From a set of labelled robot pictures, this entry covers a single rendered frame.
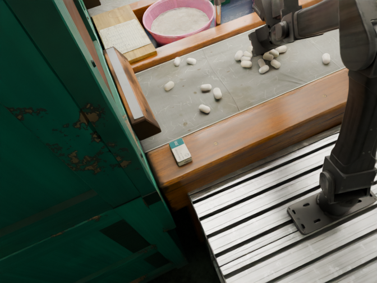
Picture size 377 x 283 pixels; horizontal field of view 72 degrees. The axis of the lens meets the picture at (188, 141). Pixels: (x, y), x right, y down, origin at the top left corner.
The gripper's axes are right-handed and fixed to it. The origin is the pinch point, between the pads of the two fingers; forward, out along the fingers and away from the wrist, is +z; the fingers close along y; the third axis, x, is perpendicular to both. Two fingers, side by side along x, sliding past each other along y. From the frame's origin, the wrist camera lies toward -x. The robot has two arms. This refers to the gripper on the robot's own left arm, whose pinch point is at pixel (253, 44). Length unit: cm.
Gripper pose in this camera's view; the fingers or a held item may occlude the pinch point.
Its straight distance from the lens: 90.3
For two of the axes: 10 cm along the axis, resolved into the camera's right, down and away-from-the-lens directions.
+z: -2.3, -1.9, 9.5
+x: 3.5, 9.0, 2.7
